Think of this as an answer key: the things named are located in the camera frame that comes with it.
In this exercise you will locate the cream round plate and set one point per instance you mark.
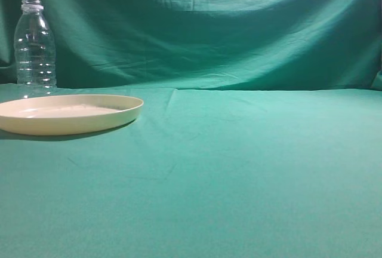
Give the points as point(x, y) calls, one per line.
point(68, 114)

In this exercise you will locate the green cloth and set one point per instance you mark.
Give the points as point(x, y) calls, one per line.
point(260, 134)

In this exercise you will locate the clear plastic bottle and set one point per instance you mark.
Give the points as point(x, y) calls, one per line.
point(35, 52)

